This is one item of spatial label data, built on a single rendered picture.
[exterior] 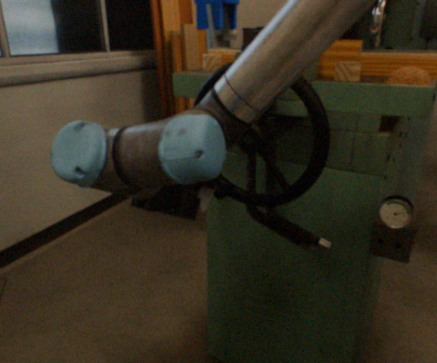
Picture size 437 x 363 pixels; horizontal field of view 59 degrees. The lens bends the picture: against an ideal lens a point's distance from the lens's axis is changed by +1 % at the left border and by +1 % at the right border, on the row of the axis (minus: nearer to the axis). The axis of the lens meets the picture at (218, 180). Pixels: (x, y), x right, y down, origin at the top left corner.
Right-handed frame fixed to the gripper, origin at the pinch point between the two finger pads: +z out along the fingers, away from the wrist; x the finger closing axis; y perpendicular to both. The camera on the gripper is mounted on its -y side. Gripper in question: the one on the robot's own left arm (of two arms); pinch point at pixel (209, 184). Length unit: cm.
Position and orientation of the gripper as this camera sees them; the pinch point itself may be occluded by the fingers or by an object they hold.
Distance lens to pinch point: 75.1
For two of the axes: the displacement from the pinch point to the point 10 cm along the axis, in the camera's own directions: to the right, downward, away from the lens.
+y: -2.6, 9.6, -0.8
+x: 8.7, 2.0, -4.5
